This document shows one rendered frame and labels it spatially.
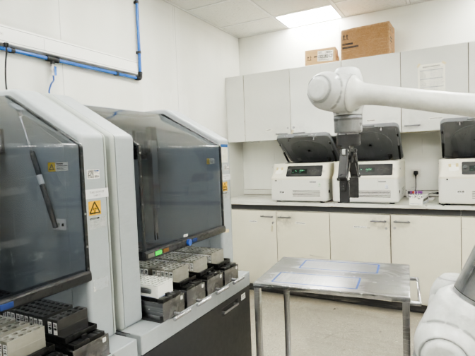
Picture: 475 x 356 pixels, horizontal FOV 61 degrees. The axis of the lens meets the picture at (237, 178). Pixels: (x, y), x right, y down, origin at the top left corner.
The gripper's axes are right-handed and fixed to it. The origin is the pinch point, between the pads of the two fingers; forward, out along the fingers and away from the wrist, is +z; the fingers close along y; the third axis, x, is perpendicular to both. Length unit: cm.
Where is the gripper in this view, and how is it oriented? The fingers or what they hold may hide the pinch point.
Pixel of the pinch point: (349, 196)
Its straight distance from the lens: 136.3
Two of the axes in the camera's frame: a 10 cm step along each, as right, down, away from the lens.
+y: 4.8, -0.7, 8.8
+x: -8.8, 0.1, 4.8
